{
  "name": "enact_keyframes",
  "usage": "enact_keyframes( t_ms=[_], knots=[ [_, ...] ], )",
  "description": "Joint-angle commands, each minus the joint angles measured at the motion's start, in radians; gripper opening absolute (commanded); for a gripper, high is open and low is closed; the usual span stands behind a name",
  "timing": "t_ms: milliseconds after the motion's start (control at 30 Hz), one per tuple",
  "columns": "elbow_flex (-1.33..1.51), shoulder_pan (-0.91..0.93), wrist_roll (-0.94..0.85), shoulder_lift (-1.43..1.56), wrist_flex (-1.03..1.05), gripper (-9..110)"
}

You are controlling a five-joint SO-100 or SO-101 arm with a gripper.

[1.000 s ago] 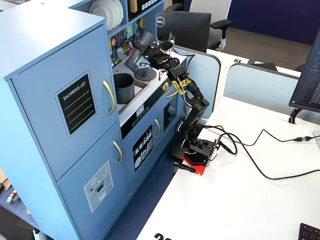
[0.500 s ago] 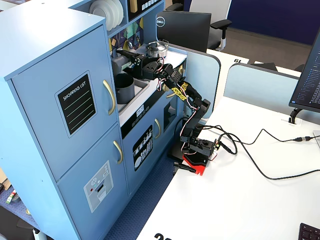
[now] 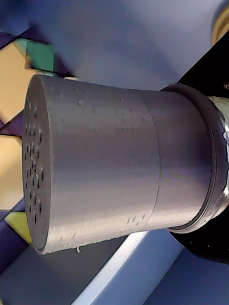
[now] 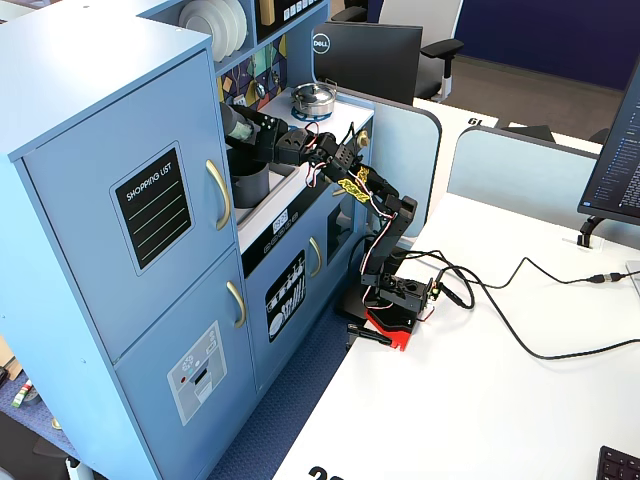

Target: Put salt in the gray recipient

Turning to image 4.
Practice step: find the black keyboard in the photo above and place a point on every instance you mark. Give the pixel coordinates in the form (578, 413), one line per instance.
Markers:
(620, 465)

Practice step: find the gray hanging toy spatula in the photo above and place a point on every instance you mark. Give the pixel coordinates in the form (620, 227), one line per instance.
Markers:
(241, 100)

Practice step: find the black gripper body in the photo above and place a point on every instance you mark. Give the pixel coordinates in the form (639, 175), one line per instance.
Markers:
(259, 131)

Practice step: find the black Dell monitor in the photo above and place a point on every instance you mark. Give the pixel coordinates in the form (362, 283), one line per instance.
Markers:
(370, 60)

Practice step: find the red robot base mount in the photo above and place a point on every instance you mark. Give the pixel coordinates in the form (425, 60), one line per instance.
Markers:
(395, 330)

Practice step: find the black monitor foot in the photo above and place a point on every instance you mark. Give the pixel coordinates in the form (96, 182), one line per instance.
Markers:
(530, 132)

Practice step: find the brown cardboard box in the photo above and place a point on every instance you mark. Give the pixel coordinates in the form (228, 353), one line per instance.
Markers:
(9, 362)

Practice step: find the tan wooden block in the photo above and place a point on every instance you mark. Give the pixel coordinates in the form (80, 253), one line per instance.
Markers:
(267, 11)

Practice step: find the white toy plate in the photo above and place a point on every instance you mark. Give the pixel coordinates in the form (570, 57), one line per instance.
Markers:
(196, 20)
(222, 32)

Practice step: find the black table clamp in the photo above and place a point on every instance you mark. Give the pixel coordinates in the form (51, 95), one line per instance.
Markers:
(367, 334)

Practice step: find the light blue desk partition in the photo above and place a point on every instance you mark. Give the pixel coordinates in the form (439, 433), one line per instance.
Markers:
(520, 175)
(405, 150)

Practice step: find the white and black office chair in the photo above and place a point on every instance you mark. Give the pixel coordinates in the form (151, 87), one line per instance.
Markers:
(425, 15)

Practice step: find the monitor with lit screen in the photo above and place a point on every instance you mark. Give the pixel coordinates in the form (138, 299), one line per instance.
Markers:
(617, 150)

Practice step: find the silver hanging toy ladle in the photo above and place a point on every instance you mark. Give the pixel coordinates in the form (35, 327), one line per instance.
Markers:
(260, 89)

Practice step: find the dark gray toy pot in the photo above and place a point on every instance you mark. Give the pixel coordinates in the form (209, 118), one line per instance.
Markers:
(250, 189)

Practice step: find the blue toy kitchen unit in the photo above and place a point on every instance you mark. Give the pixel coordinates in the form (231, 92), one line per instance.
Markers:
(100, 100)

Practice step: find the pale green toy plate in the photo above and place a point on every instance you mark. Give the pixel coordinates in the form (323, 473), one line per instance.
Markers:
(241, 25)

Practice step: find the silver toy pot with lid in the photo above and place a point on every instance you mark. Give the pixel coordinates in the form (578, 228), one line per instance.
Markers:
(312, 97)

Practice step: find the red green striped packet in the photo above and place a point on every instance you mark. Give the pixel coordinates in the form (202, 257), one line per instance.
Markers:
(22, 394)

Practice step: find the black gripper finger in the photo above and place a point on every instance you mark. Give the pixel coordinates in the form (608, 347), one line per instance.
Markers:
(247, 146)
(248, 114)

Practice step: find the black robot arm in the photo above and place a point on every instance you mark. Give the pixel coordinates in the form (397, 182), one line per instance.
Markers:
(387, 240)

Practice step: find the gray tape roll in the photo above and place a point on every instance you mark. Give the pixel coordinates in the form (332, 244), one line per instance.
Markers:
(33, 395)

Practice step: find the gold stove knob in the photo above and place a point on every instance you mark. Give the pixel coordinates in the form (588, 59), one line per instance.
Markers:
(364, 140)

